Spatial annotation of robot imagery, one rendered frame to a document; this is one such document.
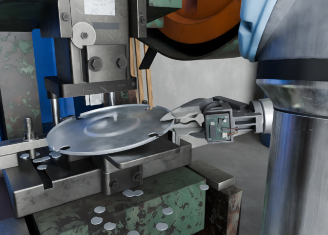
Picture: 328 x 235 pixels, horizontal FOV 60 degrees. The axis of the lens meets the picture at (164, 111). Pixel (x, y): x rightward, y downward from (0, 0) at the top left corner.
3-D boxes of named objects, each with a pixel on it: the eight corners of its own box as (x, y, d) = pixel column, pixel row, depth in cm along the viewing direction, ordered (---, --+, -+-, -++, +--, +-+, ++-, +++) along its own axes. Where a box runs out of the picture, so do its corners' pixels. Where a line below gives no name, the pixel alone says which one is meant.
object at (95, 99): (105, 103, 75) (104, 89, 74) (87, 106, 72) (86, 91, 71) (100, 101, 77) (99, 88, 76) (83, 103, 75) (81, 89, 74)
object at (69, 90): (139, 98, 75) (138, 77, 73) (61, 109, 64) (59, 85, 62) (113, 89, 88) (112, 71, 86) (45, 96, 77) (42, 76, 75)
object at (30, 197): (192, 163, 81) (193, 143, 79) (16, 219, 56) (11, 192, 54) (139, 134, 104) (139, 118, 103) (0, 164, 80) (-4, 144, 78)
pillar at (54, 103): (63, 133, 78) (58, 83, 74) (54, 135, 77) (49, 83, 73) (60, 131, 80) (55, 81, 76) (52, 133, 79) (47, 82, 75)
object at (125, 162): (181, 204, 60) (182, 144, 57) (121, 229, 52) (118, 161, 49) (127, 162, 80) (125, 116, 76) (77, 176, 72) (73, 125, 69)
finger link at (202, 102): (180, 100, 63) (220, 98, 62) (180, 99, 64) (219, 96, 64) (181, 121, 64) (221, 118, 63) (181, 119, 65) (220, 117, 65)
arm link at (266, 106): (273, 94, 64) (273, 129, 66) (252, 96, 64) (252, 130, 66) (284, 101, 57) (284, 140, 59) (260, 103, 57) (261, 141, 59)
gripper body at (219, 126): (202, 109, 57) (264, 104, 56) (199, 100, 65) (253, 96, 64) (204, 145, 59) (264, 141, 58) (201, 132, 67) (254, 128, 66)
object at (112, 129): (116, 102, 86) (115, 99, 85) (198, 114, 68) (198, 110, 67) (22, 139, 65) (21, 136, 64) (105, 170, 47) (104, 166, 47)
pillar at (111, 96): (117, 123, 87) (115, 77, 83) (111, 124, 86) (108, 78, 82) (114, 121, 89) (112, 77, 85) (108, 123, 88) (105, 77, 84)
